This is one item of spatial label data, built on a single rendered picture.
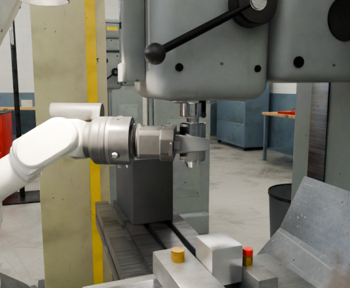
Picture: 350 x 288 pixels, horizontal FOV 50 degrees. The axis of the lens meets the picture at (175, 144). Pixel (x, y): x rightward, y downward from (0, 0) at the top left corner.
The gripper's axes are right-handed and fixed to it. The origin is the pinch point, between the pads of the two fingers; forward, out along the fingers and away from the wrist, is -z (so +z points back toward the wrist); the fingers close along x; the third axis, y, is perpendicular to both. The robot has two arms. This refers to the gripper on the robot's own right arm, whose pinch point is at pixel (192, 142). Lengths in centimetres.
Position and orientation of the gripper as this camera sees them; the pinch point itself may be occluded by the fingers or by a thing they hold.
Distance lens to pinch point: 68.8
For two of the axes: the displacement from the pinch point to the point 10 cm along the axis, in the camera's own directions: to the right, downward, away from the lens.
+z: -10.0, -0.2, 0.5
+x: 0.5, -1.5, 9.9
